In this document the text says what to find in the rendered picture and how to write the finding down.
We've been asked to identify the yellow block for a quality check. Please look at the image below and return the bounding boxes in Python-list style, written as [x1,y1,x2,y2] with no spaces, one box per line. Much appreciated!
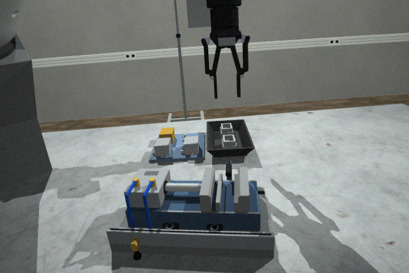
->
[159,127,175,143]

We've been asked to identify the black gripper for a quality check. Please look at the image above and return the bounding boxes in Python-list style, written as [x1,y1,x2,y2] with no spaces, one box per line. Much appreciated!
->
[201,7,250,98]

